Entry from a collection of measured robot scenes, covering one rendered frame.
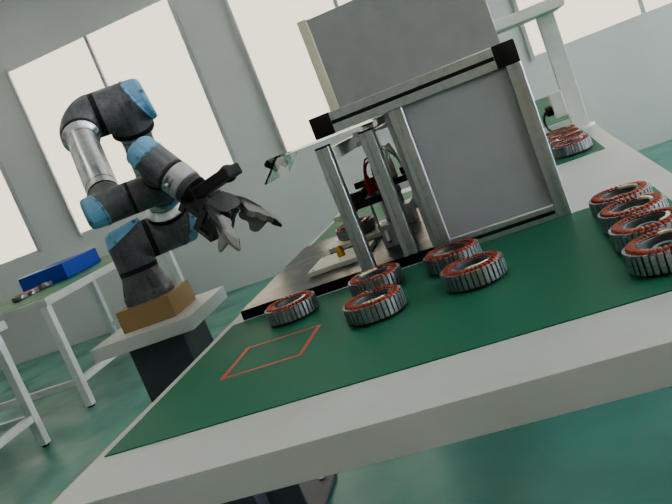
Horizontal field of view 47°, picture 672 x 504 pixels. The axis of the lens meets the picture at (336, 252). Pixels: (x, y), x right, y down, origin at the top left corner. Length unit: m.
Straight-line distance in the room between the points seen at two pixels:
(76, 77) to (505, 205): 6.18
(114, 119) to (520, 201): 1.04
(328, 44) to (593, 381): 1.06
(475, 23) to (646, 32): 4.97
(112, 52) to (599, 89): 4.17
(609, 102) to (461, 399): 5.78
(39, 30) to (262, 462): 6.87
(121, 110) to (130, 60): 5.19
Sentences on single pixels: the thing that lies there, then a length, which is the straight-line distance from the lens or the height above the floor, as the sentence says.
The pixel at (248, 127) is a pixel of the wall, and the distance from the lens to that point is 6.87.
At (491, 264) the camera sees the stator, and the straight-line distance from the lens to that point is 1.29.
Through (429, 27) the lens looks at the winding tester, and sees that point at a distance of 1.70.
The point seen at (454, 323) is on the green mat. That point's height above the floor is 0.75.
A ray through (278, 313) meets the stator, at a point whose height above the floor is 0.78.
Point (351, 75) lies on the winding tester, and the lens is 1.72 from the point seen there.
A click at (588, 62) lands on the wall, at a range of 6.56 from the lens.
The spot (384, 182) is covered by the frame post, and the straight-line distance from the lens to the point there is 1.64.
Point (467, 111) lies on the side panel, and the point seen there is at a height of 1.01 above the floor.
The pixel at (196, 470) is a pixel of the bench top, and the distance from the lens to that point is 1.03.
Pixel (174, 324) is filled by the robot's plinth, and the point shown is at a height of 0.74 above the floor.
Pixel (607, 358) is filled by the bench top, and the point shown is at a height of 0.75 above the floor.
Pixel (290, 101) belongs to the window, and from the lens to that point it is 6.74.
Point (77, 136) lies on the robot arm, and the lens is 1.98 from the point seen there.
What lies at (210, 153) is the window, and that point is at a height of 1.24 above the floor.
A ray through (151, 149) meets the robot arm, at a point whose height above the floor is 1.18.
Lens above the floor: 1.09
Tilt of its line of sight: 9 degrees down
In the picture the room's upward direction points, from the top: 22 degrees counter-clockwise
